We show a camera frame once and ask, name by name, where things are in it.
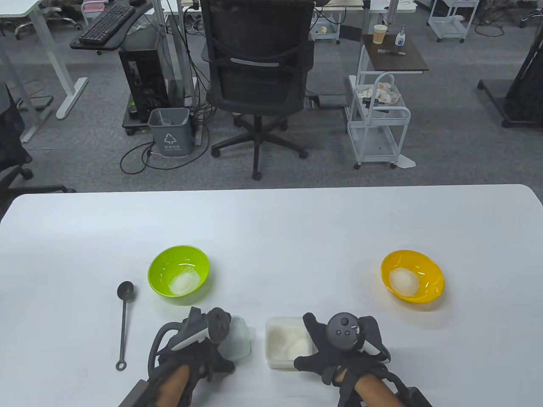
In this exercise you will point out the person's left hand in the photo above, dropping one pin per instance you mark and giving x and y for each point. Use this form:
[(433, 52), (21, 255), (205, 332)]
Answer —
[(199, 356)]

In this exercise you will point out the person's right hand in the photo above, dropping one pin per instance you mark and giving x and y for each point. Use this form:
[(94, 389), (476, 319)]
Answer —
[(335, 364)]

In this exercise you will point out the black and white controller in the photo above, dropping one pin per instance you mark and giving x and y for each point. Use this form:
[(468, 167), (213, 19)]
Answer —
[(342, 330), (218, 324)]

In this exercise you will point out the clear lid with green seal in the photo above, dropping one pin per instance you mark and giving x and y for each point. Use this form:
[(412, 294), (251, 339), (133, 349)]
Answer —
[(238, 345)]

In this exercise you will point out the clear plastic sugar container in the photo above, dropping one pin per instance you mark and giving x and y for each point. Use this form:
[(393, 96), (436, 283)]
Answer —
[(284, 363)]

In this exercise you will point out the white sugar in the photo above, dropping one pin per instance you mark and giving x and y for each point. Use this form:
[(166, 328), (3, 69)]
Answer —
[(404, 282), (288, 339), (184, 283)]

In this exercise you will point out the green bowl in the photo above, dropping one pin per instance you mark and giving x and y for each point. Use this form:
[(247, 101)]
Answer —
[(163, 265)]

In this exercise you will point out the yellow bowl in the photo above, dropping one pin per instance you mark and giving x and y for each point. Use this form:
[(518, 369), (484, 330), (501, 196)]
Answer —
[(428, 267)]

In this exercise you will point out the person's right forearm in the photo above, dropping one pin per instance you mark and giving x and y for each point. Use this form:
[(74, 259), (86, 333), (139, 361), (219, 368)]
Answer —
[(375, 392)]

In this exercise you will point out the person's left forearm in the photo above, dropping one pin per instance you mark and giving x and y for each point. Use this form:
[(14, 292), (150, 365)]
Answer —
[(174, 388)]

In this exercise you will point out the white flat board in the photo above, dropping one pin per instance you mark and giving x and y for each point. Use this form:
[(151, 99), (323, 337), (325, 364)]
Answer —
[(407, 162)]

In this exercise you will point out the grey trash bin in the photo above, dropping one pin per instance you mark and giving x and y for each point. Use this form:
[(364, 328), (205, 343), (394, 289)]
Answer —
[(169, 131)]

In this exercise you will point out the white rolling cart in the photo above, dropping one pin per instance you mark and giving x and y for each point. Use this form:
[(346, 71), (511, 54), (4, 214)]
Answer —
[(377, 127)]

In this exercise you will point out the crumpled white cloth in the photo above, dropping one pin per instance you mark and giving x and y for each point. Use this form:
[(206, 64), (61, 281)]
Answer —
[(382, 93)]

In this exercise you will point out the black mesh office chair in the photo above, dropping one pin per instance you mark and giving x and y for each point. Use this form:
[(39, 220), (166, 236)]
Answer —
[(254, 80)]

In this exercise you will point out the black computer tower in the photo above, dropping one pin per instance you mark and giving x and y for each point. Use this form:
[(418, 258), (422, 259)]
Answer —
[(142, 80)]

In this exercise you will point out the black swivel chair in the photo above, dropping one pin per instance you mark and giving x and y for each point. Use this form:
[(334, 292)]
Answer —
[(10, 140)]

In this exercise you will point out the dark brown side table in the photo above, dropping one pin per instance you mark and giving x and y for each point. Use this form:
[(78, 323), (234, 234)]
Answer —
[(394, 61)]

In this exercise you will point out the dark pen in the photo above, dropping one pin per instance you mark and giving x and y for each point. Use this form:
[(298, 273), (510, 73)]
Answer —
[(391, 52)]

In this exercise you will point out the small white cart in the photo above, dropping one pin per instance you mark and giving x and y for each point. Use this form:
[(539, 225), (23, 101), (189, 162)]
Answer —
[(326, 34)]

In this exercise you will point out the black keyboard desk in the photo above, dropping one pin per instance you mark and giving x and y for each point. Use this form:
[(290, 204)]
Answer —
[(135, 32)]

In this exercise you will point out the black floor stand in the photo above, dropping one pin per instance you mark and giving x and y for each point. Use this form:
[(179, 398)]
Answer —
[(526, 93)]

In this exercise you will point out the white glue bottle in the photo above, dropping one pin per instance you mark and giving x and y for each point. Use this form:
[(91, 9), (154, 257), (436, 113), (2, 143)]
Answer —
[(400, 39)]

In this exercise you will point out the paper cup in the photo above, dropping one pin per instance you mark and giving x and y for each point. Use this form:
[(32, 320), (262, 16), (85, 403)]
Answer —
[(380, 34)]

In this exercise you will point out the black keyboard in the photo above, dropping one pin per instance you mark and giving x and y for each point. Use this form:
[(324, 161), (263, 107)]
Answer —
[(106, 23)]

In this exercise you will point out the pink box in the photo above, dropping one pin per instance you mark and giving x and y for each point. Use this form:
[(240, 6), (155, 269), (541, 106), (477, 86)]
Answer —
[(93, 6)]

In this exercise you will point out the white standing desk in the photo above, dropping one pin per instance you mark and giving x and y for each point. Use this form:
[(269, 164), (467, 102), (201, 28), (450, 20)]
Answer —
[(17, 7)]

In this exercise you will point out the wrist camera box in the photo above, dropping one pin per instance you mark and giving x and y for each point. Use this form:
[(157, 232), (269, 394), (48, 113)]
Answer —
[(133, 396), (418, 398)]

